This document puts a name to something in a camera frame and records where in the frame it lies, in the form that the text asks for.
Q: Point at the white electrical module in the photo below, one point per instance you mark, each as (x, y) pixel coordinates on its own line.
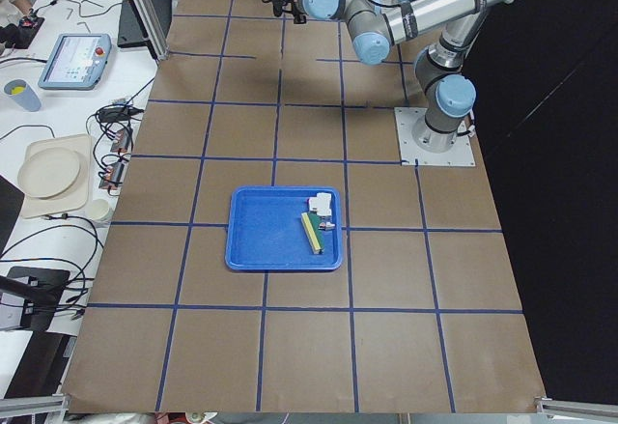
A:
(320, 212)

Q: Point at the green yellow terminal block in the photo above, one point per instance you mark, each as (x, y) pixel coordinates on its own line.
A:
(311, 225)

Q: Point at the blue plastic tray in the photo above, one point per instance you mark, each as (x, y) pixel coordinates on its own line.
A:
(265, 231)

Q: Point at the white paper cup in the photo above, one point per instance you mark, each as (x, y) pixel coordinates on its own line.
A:
(99, 212)

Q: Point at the beige tray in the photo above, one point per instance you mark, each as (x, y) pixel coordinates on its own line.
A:
(77, 195)

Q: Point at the beige plate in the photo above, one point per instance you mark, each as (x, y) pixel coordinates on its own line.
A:
(49, 172)

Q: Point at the blue teach pendant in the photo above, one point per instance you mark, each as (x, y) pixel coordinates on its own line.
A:
(77, 62)

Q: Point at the blue cup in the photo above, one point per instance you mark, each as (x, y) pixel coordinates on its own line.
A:
(19, 91)

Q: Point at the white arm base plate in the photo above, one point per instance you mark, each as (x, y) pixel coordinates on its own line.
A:
(421, 146)

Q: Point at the aluminium frame post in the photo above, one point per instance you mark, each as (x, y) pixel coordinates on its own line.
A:
(150, 28)

